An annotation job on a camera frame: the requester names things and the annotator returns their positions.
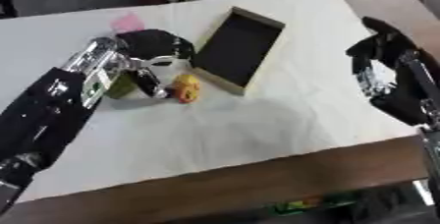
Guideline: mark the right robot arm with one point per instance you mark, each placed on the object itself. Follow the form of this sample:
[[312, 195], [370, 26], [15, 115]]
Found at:
[[431, 162]]

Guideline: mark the pink block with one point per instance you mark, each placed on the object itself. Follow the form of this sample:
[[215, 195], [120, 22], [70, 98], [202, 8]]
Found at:
[[126, 23]]

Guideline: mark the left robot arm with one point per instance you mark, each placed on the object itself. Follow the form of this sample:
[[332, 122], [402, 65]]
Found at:
[[41, 116]]

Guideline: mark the green toy fruit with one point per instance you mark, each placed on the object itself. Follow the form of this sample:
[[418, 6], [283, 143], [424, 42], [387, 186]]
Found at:
[[121, 87]]

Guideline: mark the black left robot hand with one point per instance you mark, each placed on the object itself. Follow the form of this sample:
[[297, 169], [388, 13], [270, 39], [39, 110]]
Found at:
[[150, 44]]

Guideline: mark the orange yellow toy fruit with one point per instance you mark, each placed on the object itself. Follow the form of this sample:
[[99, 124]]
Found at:
[[186, 89]]

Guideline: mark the tan cardboard box black inside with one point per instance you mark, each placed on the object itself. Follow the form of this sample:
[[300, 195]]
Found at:
[[236, 50]]

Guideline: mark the green packet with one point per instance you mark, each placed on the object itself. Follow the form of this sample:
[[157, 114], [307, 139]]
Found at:
[[309, 203]]

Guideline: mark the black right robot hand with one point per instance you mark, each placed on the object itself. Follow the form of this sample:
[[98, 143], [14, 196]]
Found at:
[[408, 94]]

